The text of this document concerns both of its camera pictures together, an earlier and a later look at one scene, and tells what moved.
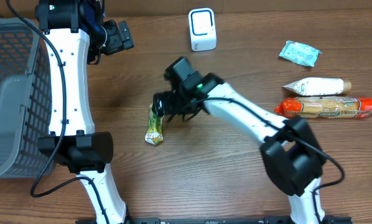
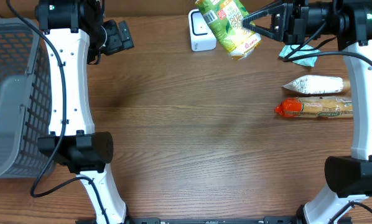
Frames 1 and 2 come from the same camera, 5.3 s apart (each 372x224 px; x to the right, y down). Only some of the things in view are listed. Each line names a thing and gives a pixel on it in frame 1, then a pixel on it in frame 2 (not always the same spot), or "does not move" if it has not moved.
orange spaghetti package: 328,107 does not move
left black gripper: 124,35 does not move
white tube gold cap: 320,86 does not move
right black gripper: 173,98 -> 285,17
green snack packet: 154,134 -> 224,18
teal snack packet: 300,53 does not move
